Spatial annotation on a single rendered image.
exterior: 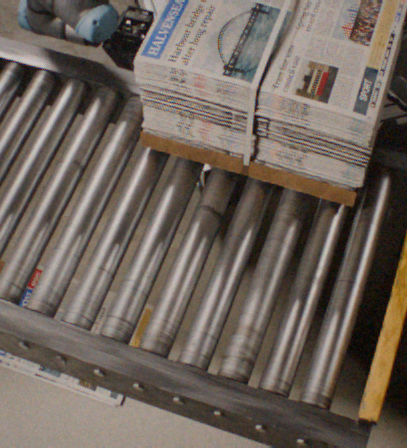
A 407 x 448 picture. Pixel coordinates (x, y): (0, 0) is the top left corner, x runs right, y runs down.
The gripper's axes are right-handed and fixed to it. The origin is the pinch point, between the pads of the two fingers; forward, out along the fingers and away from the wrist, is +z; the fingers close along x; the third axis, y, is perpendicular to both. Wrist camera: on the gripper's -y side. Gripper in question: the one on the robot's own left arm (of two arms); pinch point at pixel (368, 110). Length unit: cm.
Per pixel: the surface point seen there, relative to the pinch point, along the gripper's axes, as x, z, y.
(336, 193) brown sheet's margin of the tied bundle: 23.1, 1.0, 5.4
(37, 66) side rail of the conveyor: 12, 61, 2
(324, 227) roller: 27.7, 1.3, 1.7
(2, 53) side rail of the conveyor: 11, 69, 2
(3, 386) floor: 54, 68, -78
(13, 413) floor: 59, 62, -78
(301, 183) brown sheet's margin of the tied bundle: 23.1, 7.0, 5.3
